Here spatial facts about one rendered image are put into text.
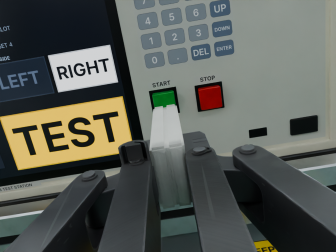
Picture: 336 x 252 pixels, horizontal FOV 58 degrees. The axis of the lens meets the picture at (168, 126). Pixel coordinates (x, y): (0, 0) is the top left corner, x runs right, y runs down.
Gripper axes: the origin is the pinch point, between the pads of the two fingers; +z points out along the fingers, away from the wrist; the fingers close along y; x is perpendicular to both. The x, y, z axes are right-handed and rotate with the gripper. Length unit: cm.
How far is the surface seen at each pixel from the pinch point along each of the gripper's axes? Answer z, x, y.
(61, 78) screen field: 9.5, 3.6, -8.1
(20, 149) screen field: 9.4, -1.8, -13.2
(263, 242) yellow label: 4.9, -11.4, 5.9
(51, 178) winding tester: 9.5, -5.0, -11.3
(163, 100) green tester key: 9.0, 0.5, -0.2
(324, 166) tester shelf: 6.8, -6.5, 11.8
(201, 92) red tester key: 9.0, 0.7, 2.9
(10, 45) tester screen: 9.5, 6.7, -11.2
